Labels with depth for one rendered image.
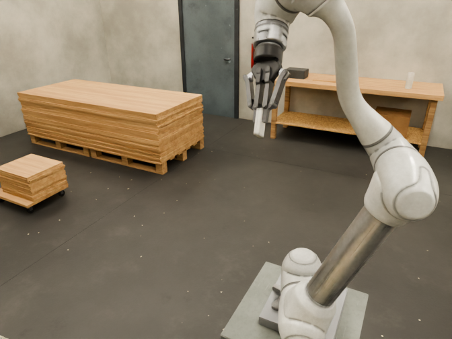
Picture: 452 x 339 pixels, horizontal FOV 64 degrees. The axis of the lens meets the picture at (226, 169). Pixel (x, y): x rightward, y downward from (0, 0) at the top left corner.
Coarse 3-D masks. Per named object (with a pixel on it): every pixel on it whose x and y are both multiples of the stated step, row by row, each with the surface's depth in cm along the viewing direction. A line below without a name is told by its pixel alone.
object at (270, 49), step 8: (256, 48) 93; (264, 48) 91; (272, 48) 91; (280, 48) 92; (256, 56) 92; (264, 56) 91; (272, 56) 91; (280, 56) 92; (256, 64) 94; (264, 64) 93; (272, 64) 92; (280, 64) 92; (264, 72) 92; (272, 72) 91; (272, 80) 92
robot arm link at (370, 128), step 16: (288, 0) 85; (304, 0) 82; (320, 0) 80; (336, 0) 81; (320, 16) 85; (336, 16) 83; (336, 32) 86; (352, 32) 86; (336, 48) 90; (352, 48) 89; (336, 64) 93; (352, 64) 92; (336, 80) 98; (352, 80) 95; (352, 96) 99; (352, 112) 102; (368, 112) 102; (368, 128) 103; (384, 128) 102; (368, 144) 105
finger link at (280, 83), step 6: (282, 72) 89; (282, 78) 89; (288, 78) 91; (276, 84) 90; (282, 84) 90; (276, 90) 89; (282, 90) 91; (276, 96) 89; (270, 102) 89; (276, 102) 90
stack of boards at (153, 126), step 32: (32, 96) 495; (64, 96) 484; (96, 96) 483; (128, 96) 481; (160, 96) 480; (192, 96) 479; (32, 128) 528; (64, 128) 492; (96, 128) 463; (128, 128) 436; (160, 128) 418; (192, 128) 486; (128, 160) 464; (160, 160) 431
